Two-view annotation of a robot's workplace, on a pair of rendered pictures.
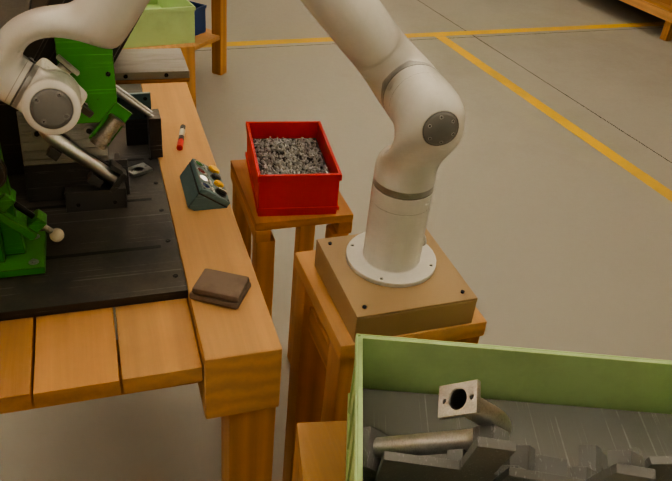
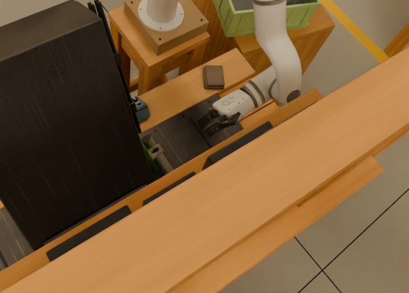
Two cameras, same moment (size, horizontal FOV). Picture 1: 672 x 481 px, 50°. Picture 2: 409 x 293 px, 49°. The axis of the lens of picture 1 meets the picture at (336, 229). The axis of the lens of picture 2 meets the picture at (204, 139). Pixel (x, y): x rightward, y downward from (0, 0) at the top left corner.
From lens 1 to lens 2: 2.04 m
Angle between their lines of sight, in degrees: 73
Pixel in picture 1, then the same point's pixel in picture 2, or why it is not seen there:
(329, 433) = (243, 41)
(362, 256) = (168, 22)
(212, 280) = (215, 78)
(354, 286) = (188, 25)
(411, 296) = (185, 3)
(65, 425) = not seen: hidden behind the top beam
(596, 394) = not seen: outside the picture
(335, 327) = (199, 39)
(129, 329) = not seen: hidden behind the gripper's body
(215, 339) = (243, 72)
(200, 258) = (191, 95)
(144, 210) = (159, 139)
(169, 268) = (205, 106)
